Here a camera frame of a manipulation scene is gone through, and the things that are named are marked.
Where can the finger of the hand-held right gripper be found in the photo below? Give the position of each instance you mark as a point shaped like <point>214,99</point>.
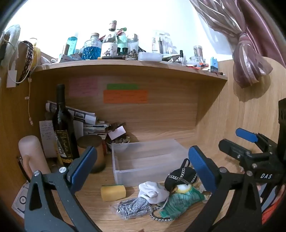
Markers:
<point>245,135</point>
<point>232,151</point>

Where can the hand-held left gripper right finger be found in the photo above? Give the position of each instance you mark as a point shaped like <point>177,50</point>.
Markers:
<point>202,169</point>

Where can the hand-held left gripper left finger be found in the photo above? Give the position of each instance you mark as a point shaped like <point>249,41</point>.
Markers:
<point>83,170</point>

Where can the green knitted cloth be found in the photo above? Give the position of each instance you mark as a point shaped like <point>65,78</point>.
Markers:
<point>184,202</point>

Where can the yellow sponge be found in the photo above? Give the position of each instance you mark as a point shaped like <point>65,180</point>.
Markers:
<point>112,193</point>

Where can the white sock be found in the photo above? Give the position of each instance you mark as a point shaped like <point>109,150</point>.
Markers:
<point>153,191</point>

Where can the clear plastic storage box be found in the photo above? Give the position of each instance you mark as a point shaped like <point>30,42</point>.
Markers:
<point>143,165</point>

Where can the grey glittery cloth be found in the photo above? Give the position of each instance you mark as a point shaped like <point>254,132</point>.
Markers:
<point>132,208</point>

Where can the brown cylindrical can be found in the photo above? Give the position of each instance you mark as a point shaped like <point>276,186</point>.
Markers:
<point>92,152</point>

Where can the person's red clothing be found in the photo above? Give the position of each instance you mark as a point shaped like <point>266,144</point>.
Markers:
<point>273,210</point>

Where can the dark wine bottle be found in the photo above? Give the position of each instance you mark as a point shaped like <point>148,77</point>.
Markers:
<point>63,133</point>

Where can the stack of papers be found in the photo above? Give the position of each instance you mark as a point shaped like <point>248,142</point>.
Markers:
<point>95,128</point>

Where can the small bowl of coins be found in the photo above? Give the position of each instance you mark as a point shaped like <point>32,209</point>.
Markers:
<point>119,142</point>

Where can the white handwritten note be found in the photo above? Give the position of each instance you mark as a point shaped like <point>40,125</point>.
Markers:
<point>46,139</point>

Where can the white card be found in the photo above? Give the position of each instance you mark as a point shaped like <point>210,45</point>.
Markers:
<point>117,133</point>

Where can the pale pink tumbler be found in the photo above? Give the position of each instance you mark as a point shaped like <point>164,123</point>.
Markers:
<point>33,154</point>

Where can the rolled newspaper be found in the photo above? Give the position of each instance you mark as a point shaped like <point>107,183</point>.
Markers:
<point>71,111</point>

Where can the white disc sleeve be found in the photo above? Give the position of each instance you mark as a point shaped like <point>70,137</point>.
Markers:
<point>21,199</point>

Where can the blue plastic gadget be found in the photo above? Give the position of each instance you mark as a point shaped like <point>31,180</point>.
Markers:
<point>213,64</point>

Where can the pink sticky note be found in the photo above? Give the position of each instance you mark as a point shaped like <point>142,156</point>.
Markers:
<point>83,86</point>

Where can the orange sticky note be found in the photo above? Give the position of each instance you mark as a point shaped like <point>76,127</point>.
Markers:
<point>125,96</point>

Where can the green sticky note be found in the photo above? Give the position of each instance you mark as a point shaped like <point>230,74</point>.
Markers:
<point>122,86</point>

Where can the glass jar with lid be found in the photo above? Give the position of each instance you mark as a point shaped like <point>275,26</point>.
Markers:
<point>197,53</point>

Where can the pink striped curtain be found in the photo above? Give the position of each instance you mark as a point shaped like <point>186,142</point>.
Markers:
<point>245,35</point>

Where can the small dropper bottle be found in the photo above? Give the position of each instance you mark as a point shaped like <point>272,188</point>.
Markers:
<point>182,57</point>

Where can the wooden shelf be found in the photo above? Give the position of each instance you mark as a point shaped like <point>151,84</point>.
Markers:
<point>134,67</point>

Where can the glass bottle with blue beads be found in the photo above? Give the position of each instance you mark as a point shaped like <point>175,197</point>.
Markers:
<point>90,48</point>

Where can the black lace band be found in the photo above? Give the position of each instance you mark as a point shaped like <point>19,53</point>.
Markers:
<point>27,60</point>

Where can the flat clear plastic case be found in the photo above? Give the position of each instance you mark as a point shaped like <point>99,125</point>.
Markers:
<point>149,56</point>

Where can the clear plastic package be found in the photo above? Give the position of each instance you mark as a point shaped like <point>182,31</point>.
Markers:
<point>161,43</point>

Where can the teal bottle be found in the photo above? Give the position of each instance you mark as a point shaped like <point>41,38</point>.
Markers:
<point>72,44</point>

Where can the tall clear corked bottle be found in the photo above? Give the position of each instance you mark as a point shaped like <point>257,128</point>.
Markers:
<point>110,43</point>

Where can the mint green pump bottle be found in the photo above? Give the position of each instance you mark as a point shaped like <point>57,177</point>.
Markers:
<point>122,40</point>

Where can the clear glass jar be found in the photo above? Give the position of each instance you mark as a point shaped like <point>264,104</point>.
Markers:
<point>133,43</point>

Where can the white bag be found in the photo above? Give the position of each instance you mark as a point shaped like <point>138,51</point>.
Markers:
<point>10,42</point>

